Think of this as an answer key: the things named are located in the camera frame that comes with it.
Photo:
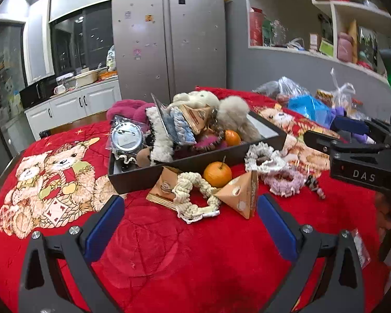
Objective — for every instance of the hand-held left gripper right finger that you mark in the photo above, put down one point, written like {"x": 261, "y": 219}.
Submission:
{"x": 277, "y": 228}

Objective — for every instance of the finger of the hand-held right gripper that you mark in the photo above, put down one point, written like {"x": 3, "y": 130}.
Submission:
{"x": 322, "y": 141}

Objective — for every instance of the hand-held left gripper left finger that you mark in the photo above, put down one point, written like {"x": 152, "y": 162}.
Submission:
{"x": 102, "y": 231}

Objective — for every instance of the dark rectangular storage box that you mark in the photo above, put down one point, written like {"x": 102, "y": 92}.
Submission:
{"x": 133, "y": 181}

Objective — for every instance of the round mirror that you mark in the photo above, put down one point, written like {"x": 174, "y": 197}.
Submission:
{"x": 126, "y": 138}

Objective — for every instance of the tan triangular dotted packet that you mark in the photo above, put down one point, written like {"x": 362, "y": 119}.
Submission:
{"x": 197, "y": 117}
{"x": 241, "y": 195}

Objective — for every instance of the blue knitted scrunchie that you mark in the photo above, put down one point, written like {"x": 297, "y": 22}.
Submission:
{"x": 182, "y": 127}

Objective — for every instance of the person's right hand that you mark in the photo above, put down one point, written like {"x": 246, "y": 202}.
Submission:
{"x": 383, "y": 212}

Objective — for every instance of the black cloth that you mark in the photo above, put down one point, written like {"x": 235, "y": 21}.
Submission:
{"x": 348, "y": 125}

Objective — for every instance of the purple plush item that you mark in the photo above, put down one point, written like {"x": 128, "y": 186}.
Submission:
{"x": 340, "y": 112}

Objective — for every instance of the blue plastic bag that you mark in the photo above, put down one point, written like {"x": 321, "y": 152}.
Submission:
{"x": 308, "y": 107}

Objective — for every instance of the pink knitted scrunchie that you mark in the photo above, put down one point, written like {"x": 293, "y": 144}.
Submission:
{"x": 280, "y": 186}

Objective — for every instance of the yellow red snack packet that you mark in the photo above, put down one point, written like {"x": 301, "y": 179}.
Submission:
{"x": 324, "y": 96}

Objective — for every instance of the knotted clear plastic bag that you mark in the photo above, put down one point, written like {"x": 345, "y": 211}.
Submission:
{"x": 342, "y": 99}

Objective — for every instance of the clear crumpled plastic bag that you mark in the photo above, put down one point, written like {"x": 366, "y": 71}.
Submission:
{"x": 286, "y": 88}

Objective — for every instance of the white lace scrunchie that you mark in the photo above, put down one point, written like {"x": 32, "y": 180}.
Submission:
{"x": 257, "y": 151}

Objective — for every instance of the red printed bear blanket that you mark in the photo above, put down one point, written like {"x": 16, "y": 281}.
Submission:
{"x": 166, "y": 251}

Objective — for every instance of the tan triangular packet with figure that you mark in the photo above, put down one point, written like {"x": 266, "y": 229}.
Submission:
{"x": 163, "y": 186}

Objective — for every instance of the tangerine with stem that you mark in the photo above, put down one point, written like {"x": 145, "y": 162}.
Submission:
{"x": 216, "y": 174}

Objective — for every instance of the small clear plastic bag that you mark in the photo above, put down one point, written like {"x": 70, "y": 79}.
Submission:
{"x": 361, "y": 247}

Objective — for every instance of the stemless tangerine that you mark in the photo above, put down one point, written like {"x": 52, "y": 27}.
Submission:
{"x": 232, "y": 138}

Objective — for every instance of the beige fluffy pompom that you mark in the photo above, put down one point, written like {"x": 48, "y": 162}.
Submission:
{"x": 236, "y": 111}

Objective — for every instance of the green label card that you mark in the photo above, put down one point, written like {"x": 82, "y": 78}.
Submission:
{"x": 325, "y": 47}

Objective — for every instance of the cream braided scrunchie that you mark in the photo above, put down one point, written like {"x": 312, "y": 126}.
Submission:
{"x": 185, "y": 182}

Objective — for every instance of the pink bag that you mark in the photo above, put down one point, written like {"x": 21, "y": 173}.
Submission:
{"x": 345, "y": 47}

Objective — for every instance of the white and black fluffy scrunchie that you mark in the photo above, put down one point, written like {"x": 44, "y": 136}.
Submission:
{"x": 159, "y": 143}

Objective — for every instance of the small magenta fluffy scrunchie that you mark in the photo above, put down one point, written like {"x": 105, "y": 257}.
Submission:
{"x": 208, "y": 144}

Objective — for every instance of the green box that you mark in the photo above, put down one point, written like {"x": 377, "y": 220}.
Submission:
{"x": 267, "y": 32}

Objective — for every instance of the large magenta fluffy scrunchie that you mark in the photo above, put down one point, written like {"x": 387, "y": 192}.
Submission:
{"x": 123, "y": 107}

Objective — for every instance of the tall red box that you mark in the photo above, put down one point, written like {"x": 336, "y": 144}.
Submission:
{"x": 256, "y": 27}

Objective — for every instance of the white kitchen cabinet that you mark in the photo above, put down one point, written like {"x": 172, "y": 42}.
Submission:
{"x": 97, "y": 99}

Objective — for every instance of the cream plush toy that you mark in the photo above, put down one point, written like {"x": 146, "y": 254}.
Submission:
{"x": 195, "y": 99}

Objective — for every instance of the white mug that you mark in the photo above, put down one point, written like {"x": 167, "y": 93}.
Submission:
{"x": 59, "y": 89}

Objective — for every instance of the black microwave oven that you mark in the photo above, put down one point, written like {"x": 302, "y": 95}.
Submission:
{"x": 32, "y": 96}

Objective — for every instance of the filled bag on counter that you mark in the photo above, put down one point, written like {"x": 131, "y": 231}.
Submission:
{"x": 110, "y": 58}

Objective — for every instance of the silver double-door refrigerator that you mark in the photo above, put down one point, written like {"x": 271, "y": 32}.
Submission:
{"x": 169, "y": 45}

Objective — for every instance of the small brown frame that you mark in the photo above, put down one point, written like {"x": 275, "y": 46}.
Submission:
{"x": 314, "y": 40}

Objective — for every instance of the white wall shelf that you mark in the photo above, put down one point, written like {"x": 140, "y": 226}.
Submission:
{"x": 335, "y": 29}

